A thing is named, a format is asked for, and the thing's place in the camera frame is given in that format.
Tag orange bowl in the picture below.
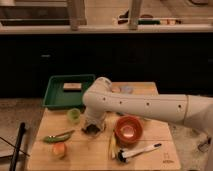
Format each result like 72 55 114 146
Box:
114 116 143 146

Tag left wooden post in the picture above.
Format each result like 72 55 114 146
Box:
67 0 87 31

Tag black tripod pole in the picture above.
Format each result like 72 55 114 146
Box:
9 122 25 171

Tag orange peach toy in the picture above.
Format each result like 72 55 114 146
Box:
52 142 66 158

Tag wooden block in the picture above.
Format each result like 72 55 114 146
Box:
63 83 82 91

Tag brown grape bunch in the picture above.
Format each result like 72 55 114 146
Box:
82 125 100 134

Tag green pepper toy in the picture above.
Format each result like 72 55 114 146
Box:
42 134 71 144

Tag wooden post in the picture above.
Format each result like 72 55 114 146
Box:
67 0 87 31
129 0 143 30

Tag green plastic cup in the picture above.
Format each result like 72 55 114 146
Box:
67 108 81 124

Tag right wooden post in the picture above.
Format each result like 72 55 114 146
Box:
129 0 143 30

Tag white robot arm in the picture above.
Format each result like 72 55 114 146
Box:
82 77 213 138

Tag yellow banana toy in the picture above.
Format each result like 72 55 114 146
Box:
108 132 116 159

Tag items on back shelf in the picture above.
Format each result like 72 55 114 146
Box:
117 11 182 25

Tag green plastic tray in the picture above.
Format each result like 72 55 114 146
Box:
43 74 95 110

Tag grey blue cloth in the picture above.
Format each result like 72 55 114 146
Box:
112 86 133 94

